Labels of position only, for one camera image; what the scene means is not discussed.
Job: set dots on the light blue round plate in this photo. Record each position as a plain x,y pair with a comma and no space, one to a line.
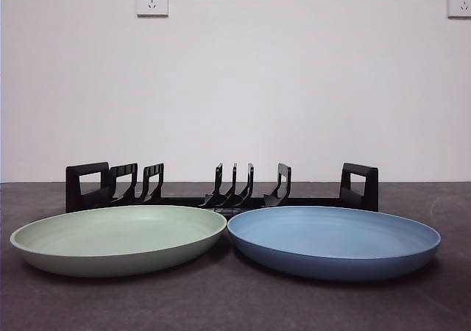
331,239

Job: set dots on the pale green round plate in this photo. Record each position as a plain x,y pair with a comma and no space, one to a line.
110,235

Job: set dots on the black plastic plate rack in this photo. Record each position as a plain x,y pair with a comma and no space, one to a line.
176,201

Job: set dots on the white wall socket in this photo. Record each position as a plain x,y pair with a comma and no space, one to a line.
460,0
153,0

